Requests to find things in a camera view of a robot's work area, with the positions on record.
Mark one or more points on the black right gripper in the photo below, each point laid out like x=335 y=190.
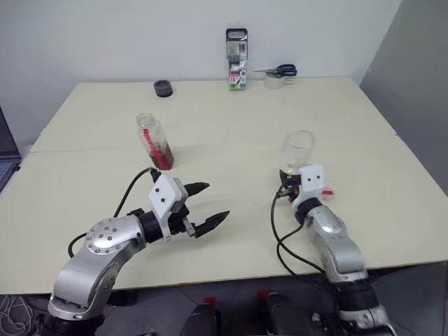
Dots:
x=292 y=187

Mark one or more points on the clear tape roll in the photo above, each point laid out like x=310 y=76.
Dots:
x=273 y=83

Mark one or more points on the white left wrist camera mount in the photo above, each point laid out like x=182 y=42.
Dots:
x=164 y=194

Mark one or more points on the dark laptop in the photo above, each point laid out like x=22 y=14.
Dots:
x=7 y=147

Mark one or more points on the dark rounded shape red tab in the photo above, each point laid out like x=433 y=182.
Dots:
x=283 y=315
x=203 y=318

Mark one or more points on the black round tape roll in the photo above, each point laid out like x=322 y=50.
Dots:
x=163 y=88

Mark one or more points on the white red bottle cap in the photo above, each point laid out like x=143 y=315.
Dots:
x=328 y=193

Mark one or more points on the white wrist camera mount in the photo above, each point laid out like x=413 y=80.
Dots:
x=164 y=194
x=311 y=182

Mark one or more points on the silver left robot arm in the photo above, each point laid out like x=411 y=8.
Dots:
x=101 y=245

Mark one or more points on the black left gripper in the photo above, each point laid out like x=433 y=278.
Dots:
x=182 y=224

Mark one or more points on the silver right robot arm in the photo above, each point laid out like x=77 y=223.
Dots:
x=336 y=238

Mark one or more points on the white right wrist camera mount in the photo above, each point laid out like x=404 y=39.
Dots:
x=311 y=182

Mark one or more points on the clear bottle with red label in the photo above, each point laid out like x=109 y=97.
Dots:
x=159 y=147

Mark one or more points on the marker pen set case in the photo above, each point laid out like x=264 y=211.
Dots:
x=237 y=75

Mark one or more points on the grey partition panel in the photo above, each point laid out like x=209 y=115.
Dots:
x=413 y=87

